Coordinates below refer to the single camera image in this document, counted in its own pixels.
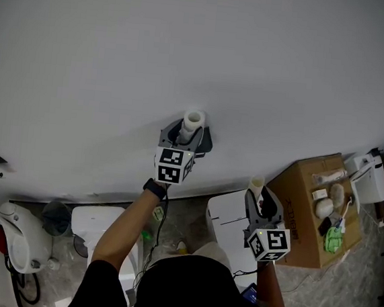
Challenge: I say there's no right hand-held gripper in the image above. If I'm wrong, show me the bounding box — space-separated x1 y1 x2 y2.
238 184 297 265

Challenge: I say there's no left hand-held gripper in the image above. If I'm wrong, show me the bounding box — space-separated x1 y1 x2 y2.
151 117 206 188

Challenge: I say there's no white toilet paper roll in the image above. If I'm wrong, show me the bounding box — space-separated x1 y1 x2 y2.
178 109 206 146

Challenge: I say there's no cardboard paper roll core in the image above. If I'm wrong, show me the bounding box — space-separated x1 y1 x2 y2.
247 174 267 206

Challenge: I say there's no person's left forearm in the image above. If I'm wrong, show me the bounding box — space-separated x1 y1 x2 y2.
90 182 167 275

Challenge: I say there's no person's right forearm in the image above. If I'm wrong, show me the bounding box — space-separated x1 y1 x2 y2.
253 260 292 307

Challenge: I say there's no dark wall paper holder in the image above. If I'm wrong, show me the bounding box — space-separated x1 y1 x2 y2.
164 122 216 159

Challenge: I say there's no white square-lidded toilet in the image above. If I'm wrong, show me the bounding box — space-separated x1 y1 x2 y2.
198 185 267 294

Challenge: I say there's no white appliance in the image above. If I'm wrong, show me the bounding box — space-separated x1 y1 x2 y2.
338 145 384 216

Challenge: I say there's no white rounded toilet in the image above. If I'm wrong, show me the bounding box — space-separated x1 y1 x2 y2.
63 202 149 307

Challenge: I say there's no brown cardboard box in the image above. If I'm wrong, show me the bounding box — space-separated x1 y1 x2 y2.
258 146 371 274

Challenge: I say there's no black wristwatch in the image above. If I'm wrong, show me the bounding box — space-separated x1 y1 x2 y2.
142 177 170 202

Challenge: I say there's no small white box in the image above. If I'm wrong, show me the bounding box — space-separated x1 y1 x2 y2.
311 187 329 202

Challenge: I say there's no white round sponge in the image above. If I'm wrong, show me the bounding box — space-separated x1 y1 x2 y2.
313 197 336 221

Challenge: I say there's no black phone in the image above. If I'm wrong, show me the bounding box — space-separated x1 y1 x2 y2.
317 215 334 238

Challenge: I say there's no person's beige trouser leg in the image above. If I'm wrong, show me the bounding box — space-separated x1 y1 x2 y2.
187 239 235 273

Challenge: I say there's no plastic-wrapped beige roll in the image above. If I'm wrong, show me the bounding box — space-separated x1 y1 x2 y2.
311 167 348 189

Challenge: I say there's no beige fluffy duster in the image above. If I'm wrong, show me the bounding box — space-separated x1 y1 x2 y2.
328 182 347 211

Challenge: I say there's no green cloth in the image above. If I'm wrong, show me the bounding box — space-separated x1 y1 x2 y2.
323 225 346 256

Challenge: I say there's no blue-screen phone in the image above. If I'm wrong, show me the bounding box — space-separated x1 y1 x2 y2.
240 282 260 304

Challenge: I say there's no person's white shoe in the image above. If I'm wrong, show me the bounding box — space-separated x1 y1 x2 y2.
175 238 190 256

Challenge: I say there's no person's black shirt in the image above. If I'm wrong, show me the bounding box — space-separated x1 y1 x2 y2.
65 242 317 307

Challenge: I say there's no grey waste bin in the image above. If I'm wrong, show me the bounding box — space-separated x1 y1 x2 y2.
40 200 75 238

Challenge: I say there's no dark round dish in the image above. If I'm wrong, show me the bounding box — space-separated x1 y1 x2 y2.
72 234 91 259

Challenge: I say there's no white pipe fitting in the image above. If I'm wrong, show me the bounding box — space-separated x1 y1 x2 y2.
46 257 63 272

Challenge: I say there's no right hand-held gripper cable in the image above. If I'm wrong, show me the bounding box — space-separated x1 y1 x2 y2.
232 267 260 279

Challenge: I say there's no hand-held gripper cable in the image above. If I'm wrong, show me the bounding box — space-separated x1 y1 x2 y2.
131 191 171 292
232 267 260 279

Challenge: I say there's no white-handled brush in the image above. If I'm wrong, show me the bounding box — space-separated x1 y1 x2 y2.
335 195 354 230

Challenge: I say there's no left hand-held gripper cable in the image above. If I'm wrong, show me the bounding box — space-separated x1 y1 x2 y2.
131 191 171 292

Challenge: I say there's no black hose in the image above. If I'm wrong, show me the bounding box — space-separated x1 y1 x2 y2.
0 256 45 307

